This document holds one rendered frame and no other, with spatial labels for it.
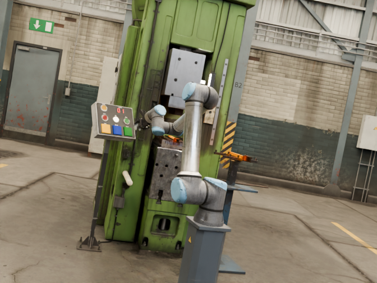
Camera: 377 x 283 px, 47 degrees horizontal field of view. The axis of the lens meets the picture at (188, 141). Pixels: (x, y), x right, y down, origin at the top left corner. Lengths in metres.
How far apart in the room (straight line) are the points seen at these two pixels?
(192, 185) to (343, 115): 8.07
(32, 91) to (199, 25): 6.68
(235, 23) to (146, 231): 2.02
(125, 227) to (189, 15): 1.97
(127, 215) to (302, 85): 6.84
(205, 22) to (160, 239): 1.96
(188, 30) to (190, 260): 2.11
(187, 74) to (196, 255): 1.70
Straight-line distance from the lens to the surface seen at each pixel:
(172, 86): 3.75
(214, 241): 2.67
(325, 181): 10.36
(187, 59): 3.78
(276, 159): 9.98
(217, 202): 2.64
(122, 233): 4.02
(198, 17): 4.00
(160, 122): 3.14
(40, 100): 10.13
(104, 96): 9.15
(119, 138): 3.52
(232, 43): 4.07
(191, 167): 2.57
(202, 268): 2.71
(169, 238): 3.89
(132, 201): 3.95
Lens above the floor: 1.23
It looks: 3 degrees down
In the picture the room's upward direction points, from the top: 10 degrees clockwise
